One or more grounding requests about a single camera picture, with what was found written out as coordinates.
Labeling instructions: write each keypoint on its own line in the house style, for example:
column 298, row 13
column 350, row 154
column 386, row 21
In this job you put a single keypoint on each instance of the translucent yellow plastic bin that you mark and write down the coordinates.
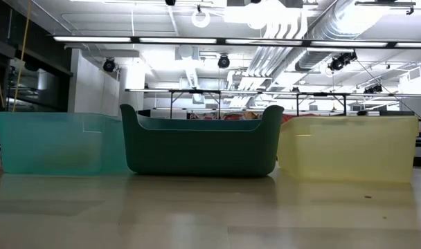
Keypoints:
column 349, row 148

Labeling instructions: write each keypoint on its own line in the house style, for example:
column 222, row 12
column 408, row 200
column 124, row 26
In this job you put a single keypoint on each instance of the long ceiling light strip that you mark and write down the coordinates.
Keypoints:
column 177, row 40

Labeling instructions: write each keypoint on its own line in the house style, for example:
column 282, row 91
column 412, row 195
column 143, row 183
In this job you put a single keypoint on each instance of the dark green plastic bin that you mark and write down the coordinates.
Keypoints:
column 196, row 152

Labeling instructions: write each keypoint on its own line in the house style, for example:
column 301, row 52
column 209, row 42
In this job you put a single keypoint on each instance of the translucent teal plastic bin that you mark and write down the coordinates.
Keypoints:
column 58, row 145

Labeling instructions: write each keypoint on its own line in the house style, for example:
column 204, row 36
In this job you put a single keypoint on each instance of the black spotlight cluster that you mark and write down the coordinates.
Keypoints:
column 342, row 60

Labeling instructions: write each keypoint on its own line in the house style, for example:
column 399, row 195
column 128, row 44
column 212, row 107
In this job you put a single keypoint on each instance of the colourful background items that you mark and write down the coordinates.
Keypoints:
column 231, row 117

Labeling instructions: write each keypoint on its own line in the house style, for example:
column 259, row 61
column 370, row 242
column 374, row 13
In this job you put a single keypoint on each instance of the black round spotlight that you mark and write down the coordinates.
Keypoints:
column 223, row 61
column 109, row 64
column 373, row 89

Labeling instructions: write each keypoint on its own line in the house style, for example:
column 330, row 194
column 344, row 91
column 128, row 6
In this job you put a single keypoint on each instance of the black folding table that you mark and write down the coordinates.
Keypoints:
column 195, row 91
column 321, row 94

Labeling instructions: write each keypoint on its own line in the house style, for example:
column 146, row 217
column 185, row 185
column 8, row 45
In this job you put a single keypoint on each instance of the black ceiling rail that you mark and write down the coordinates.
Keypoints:
column 383, row 3

